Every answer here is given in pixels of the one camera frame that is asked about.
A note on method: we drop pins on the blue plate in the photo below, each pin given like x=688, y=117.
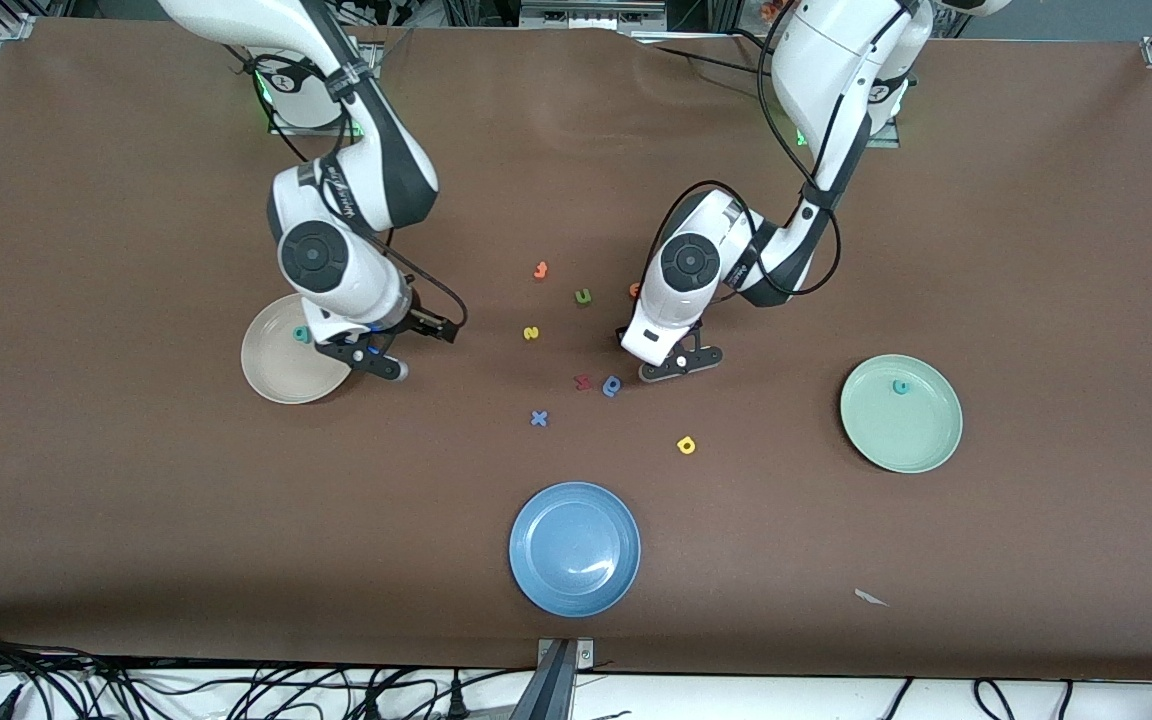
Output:
x=575, y=549

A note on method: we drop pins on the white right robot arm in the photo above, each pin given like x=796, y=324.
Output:
x=314, y=257

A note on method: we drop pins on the pale green plate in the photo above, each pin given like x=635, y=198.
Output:
x=901, y=430

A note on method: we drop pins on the white paper scrap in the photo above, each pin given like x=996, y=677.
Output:
x=871, y=598

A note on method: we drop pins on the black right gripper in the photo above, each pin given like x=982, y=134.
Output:
x=420, y=322

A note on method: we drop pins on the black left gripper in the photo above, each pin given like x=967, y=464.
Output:
x=619, y=330

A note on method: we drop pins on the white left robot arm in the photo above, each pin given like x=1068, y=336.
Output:
x=691, y=265

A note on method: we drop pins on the beige brown plate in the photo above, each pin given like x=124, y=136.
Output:
x=276, y=370

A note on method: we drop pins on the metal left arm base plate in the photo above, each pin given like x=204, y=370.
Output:
x=886, y=140

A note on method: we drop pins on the brown table cover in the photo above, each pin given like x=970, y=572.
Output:
x=136, y=550

